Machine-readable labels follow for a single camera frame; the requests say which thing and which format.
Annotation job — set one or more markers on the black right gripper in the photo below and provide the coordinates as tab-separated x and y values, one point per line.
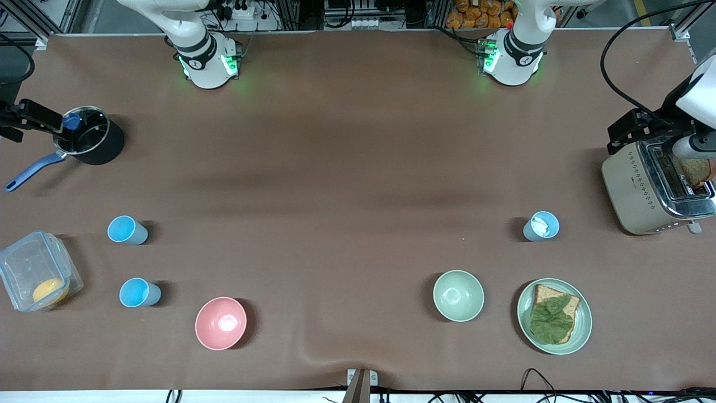
8	117

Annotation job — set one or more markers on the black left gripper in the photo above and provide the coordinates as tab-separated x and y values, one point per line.
658	126

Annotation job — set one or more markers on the blue cup with white paper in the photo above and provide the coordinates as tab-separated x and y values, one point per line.
554	226

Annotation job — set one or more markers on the light blue cup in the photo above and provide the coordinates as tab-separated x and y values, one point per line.
126	230
137	293

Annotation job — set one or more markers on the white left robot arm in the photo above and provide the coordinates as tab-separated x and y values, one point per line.
517	53

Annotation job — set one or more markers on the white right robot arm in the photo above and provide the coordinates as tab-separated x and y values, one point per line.
196	50

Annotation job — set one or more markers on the glass lid blue knob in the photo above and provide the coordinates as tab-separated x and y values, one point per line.
86	134

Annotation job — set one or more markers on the beige chrome toaster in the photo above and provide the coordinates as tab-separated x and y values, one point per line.
632	190

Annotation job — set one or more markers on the brown toast slice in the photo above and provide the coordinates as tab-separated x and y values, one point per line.
696	172

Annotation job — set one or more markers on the crumpled white paper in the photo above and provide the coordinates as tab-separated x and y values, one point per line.
540	225

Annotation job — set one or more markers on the clear plastic food container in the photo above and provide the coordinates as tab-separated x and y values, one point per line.
28	263

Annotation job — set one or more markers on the yellow orange food piece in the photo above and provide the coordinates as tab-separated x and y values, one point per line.
49	291

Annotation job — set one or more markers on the brown bread slice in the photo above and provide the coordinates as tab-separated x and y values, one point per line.
545	292

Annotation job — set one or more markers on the bag of orange buns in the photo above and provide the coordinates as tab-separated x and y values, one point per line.
481	14

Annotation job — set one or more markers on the pale green plate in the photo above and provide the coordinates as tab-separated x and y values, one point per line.
584	322

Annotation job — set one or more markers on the green lettuce leaf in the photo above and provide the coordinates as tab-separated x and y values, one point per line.
551	322

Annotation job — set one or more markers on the pale green bowl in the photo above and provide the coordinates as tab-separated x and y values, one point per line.
458	295

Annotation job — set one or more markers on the pink bowl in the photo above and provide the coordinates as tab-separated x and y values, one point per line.
220	323

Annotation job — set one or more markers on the white power strip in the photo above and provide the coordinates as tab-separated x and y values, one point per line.
364	23

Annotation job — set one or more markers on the metal corner bracket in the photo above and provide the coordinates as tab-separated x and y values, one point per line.
681	33
41	43

